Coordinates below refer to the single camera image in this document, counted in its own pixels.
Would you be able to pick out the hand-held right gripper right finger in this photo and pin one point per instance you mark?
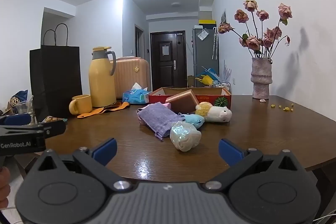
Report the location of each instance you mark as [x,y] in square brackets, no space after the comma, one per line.
[229,150]

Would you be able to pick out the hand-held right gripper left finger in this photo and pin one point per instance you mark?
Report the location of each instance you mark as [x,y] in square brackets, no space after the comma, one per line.
[106,150]

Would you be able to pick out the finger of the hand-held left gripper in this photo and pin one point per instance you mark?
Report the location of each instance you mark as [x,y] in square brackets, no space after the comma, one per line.
[17,119]
[52,128]

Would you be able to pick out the yellow and white plush toy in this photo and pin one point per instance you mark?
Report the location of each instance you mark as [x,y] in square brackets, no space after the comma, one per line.
[215,112]

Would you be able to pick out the light blue plush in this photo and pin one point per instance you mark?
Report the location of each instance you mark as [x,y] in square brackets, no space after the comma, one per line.
[194,120]

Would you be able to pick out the red cardboard box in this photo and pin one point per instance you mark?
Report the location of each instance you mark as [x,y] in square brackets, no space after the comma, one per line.
[210,98]

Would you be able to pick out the purple towel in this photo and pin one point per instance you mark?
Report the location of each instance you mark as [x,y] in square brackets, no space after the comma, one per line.
[157,119]

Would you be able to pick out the person's left hand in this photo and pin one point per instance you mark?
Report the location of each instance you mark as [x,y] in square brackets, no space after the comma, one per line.
[4,184]

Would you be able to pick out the snack bag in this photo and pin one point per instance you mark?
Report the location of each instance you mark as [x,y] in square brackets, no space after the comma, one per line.
[52,119]

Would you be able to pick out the glass cup with straw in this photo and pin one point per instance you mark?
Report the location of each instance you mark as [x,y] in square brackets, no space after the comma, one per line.
[25,108]

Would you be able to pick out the wicker ball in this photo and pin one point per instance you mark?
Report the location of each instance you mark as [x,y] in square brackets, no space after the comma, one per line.
[15,101]

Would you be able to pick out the blue cloth bag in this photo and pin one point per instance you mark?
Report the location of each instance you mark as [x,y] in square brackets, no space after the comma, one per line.
[22,96]

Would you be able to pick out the yellow mug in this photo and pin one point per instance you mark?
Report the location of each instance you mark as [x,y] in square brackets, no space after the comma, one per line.
[82,104]

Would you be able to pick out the black paper bag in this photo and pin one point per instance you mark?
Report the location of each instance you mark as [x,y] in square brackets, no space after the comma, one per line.
[55,77]

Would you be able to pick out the blue tissue pack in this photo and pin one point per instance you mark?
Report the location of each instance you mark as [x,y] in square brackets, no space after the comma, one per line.
[135,96]

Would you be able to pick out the yellow thermos jug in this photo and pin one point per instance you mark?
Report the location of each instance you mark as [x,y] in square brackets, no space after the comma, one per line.
[101,82]

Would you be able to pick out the scattered yellow crumbs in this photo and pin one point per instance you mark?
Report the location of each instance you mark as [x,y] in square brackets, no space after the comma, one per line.
[286,108]

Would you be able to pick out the yellow bag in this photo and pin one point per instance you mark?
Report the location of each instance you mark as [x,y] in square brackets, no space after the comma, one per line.
[204,80]

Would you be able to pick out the blue shopping bags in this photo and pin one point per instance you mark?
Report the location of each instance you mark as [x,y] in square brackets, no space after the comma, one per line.
[210,73]

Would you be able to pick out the pink ceramic vase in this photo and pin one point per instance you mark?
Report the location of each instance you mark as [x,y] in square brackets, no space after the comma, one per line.
[261,77]

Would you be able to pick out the pink ribbed suitcase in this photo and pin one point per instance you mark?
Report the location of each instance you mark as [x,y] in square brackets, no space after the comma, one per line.
[131,74]

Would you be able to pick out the grey refrigerator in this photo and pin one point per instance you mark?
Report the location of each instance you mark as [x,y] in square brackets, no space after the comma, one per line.
[204,56]

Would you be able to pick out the dark brown entrance door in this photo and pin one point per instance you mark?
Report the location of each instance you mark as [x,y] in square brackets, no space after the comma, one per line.
[168,61]

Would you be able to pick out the folded white umbrella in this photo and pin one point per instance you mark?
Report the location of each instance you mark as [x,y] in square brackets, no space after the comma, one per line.
[215,43]

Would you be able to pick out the side room door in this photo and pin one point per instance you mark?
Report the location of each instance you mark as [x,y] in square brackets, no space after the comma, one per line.
[140,41]

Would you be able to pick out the paper sheet on refrigerator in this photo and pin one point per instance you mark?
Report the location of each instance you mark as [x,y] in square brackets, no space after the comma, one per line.
[203,34]

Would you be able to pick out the dried pink roses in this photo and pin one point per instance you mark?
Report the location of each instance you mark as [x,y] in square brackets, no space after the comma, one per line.
[270,35]

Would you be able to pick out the yellow box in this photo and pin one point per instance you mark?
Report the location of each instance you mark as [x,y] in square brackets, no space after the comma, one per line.
[207,22]

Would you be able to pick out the small ceiling lamp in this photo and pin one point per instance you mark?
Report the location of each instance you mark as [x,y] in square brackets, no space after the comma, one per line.
[176,4]

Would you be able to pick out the wall picture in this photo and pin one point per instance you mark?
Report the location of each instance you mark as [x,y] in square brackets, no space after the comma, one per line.
[223,18]

